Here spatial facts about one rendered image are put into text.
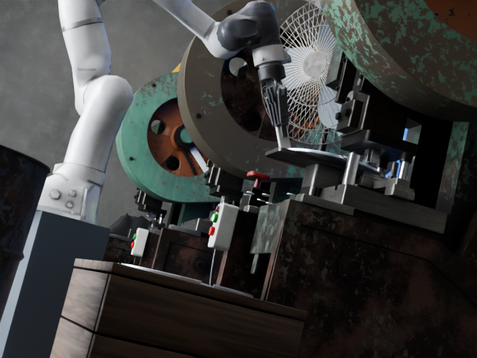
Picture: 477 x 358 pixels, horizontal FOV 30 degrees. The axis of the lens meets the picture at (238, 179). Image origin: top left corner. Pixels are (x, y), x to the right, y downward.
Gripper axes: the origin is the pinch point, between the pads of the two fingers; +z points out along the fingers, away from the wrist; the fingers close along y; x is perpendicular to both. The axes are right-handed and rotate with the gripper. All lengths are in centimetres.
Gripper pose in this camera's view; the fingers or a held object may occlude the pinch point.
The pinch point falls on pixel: (283, 138)
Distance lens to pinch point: 248.9
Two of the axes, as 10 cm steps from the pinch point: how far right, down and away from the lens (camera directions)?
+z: 1.7, 9.8, -0.3
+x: 9.4, -1.6, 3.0
